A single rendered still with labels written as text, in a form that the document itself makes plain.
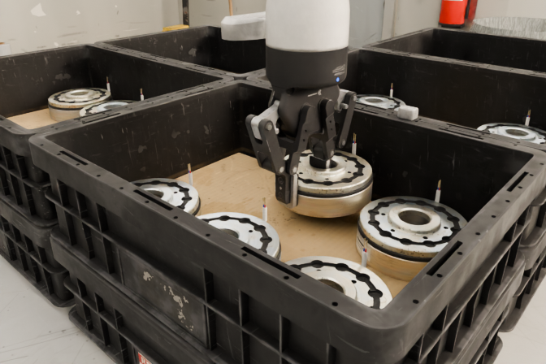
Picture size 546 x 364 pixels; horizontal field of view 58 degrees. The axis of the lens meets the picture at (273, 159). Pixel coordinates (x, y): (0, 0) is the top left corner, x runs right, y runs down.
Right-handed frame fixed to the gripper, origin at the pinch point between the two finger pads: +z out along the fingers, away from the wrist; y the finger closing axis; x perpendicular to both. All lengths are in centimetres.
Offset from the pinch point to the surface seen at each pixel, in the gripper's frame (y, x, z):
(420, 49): 63, 23, -1
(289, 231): -2.5, -0.4, 4.7
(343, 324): -17.7, -18.6, -4.7
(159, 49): 21, 60, -2
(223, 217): -8.6, 2.7, 1.7
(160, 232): -18.7, -3.2, -3.7
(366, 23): 270, 183, 31
